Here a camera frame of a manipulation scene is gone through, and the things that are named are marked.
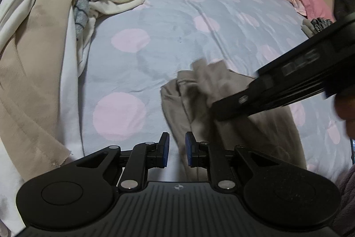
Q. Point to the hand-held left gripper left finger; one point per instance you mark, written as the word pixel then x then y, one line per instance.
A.
pixel 165 149

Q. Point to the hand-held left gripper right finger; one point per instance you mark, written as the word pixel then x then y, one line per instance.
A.
pixel 189 149

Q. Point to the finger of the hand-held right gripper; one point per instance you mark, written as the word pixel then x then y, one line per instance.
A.
pixel 244 103

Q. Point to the taupe t-shirt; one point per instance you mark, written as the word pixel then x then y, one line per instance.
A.
pixel 194 92

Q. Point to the person's right hand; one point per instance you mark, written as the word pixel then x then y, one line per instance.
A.
pixel 345 114

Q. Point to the olive folded cloth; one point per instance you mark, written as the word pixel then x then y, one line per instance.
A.
pixel 307 28

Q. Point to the dark floral garment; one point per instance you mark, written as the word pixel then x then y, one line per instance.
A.
pixel 320 23

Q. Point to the polka-dot bed sheet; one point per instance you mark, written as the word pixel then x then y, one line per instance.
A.
pixel 166 3

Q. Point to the purple fleece garment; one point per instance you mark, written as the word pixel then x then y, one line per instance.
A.
pixel 346 198

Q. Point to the cream garment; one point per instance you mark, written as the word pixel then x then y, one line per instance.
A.
pixel 116 2

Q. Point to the beige cloth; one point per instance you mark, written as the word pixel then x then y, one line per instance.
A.
pixel 33 59

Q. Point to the grey striped garment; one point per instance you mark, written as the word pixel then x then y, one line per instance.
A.
pixel 83 9

